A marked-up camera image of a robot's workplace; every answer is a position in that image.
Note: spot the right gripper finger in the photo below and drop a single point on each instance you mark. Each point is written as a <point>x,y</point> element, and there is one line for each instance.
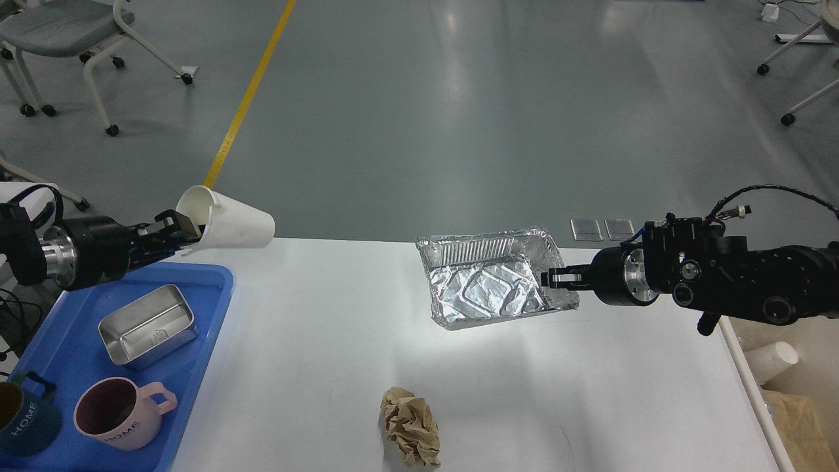
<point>571,271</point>
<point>565,281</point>

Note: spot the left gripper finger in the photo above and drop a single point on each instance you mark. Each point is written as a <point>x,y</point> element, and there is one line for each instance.
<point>169,224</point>
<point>147,252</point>

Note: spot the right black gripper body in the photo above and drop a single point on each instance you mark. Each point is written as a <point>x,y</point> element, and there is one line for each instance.
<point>618,277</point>

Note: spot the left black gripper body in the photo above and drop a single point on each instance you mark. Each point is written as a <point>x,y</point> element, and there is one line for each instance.
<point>89,251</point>

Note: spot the white paper cup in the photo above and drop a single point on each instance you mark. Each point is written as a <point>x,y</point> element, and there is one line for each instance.
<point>227,223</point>

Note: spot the steel rectangular tray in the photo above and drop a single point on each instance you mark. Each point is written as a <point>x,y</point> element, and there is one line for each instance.
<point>148,329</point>

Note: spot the aluminium foil container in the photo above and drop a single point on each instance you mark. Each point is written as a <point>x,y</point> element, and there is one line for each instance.
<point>489,278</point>

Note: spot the pink HOME mug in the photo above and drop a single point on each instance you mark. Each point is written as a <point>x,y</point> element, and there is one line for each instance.
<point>121,414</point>

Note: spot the brown paper ball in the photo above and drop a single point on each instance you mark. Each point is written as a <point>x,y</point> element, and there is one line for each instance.
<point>409,424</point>

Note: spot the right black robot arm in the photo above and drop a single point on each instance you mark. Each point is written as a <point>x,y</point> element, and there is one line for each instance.
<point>693,260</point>

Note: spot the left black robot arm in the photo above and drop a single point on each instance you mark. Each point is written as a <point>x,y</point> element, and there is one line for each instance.
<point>20,235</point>

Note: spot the metal floor plate right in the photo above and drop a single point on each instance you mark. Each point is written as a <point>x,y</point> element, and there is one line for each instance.
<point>619,229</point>

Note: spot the metal floor plate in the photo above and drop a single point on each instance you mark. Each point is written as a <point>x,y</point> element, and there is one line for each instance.
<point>619,229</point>
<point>586,229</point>

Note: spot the metal floor plate left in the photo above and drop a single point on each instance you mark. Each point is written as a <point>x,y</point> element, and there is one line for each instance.
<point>586,229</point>

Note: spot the white side table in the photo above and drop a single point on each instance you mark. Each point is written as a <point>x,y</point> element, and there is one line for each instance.
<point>33,203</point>

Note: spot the blue plastic tray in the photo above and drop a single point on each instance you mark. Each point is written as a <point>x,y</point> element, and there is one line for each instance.
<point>68,351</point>

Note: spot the white cup in bin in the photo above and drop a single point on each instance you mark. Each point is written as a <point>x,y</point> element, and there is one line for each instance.
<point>771,360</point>

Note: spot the dark blue HOME mug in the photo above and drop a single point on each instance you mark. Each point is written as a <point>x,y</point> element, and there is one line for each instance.
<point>29,420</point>

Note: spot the beige plastic bin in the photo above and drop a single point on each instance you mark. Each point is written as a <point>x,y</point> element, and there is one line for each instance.
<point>790,374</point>

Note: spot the grey office chair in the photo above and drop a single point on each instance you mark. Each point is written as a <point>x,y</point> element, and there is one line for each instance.
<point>64,29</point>

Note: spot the brown paper in bin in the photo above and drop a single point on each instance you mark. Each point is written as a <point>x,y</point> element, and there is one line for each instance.
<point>795,419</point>

